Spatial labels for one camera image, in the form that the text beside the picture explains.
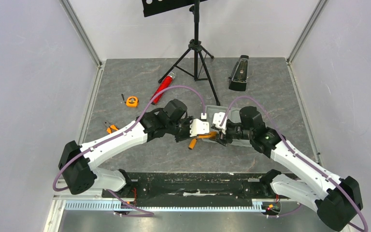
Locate orange tape measure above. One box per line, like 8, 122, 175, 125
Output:
126, 96, 139, 108

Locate purple cable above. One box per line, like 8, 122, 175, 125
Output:
52, 85, 207, 218
219, 95, 369, 232

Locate black tripod stand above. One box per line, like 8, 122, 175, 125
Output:
158, 0, 221, 106

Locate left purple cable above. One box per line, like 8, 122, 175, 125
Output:
52, 85, 207, 218

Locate black perforated stand plate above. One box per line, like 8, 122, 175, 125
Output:
142, 0, 197, 17

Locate black metronome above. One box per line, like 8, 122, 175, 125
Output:
228, 55, 249, 91

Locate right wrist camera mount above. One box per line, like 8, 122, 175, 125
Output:
212, 112, 227, 134

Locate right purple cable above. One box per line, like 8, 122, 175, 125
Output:
219, 95, 369, 232

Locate orange black utility knife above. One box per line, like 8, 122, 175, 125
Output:
196, 131, 217, 139

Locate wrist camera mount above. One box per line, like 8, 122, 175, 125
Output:
212, 112, 227, 134
189, 113, 210, 137

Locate orange handled pliers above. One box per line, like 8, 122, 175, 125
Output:
103, 121, 119, 134

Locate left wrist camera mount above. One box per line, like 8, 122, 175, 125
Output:
189, 113, 210, 137

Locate red glitter tube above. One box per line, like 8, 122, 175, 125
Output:
151, 72, 176, 105

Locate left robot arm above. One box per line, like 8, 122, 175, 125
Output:
54, 99, 194, 197

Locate grey plastic tool case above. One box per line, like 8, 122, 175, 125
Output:
205, 105, 252, 148

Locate orange handled screwdriver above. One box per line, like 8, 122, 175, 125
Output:
188, 139, 197, 150

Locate grey slotted cable duct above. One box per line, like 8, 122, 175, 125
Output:
64, 200, 266, 213

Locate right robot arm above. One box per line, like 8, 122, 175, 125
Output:
209, 106, 363, 232

